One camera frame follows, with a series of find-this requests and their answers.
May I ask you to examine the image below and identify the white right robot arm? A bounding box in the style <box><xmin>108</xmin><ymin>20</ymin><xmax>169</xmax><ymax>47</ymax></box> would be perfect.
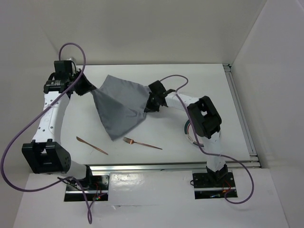
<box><xmin>145</xmin><ymin>81</ymin><xmax>228</xmax><ymax>186</ymax></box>

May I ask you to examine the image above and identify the aluminium right side rail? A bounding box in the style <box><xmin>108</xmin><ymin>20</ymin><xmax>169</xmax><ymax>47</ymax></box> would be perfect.
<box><xmin>222</xmin><ymin>64</ymin><xmax>259</xmax><ymax>162</ymax></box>

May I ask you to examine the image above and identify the purple cable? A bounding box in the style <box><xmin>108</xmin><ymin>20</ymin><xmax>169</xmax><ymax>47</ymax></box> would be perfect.
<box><xmin>0</xmin><ymin>42</ymin><xmax>95</xmax><ymax>225</ymax></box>
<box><xmin>159</xmin><ymin>75</ymin><xmax>255</xmax><ymax>204</ymax></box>

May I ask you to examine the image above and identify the copper knife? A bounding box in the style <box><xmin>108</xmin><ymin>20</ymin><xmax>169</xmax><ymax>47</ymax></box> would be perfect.
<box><xmin>76</xmin><ymin>136</ymin><xmax>108</xmax><ymax>155</ymax></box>

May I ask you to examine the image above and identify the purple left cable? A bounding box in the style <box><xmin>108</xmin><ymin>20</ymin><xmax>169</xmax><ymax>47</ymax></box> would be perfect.
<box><xmin>0</xmin><ymin>42</ymin><xmax>95</xmax><ymax>225</ymax></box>

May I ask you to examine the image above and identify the copper fork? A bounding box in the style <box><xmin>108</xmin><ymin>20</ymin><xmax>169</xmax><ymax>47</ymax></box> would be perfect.
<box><xmin>123</xmin><ymin>137</ymin><xmax>162</xmax><ymax>150</ymax></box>

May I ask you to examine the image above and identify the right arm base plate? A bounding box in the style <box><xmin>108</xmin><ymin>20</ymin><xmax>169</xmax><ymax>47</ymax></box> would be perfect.
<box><xmin>190</xmin><ymin>172</ymin><xmax>238</xmax><ymax>200</ymax></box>

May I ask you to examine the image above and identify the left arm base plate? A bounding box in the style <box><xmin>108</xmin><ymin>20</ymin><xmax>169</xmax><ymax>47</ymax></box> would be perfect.
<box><xmin>63</xmin><ymin>174</ymin><xmax>110</xmax><ymax>202</ymax></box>

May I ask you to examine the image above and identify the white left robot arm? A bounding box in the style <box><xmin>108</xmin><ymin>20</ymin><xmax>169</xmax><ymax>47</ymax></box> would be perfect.
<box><xmin>21</xmin><ymin>59</ymin><xmax>96</xmax><ymax>190</ymax></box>

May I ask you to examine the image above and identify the aluminium front rail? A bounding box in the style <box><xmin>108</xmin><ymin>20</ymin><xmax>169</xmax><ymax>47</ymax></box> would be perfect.
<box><xmin>88</xmin><ymin>157</ymin><xmax>261</xmax><ymax>172</ymax></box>

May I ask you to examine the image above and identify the aluminium rail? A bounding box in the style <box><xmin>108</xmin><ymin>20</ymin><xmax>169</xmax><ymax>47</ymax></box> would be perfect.
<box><xmin>88</xmin><ymin>157</ymin><xmax>261</xmax><ymax>172</ymax></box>
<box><xmin>222</xmin><ymin>64</ymin><xmax>259</xmax><ymax>162</ymax></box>

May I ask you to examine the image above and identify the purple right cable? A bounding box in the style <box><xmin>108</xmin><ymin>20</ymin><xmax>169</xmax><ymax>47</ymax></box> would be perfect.
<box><xmin>159</xmin><ymin>75</ymin><xmax>255</xmax><ymax>204</ymax></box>

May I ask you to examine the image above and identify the grey cloth placemat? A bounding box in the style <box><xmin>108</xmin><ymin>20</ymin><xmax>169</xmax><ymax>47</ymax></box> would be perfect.
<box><xmin>91</xmin><ymin>75</ymin><xmax>150</xmax><ymax>141</ymax></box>

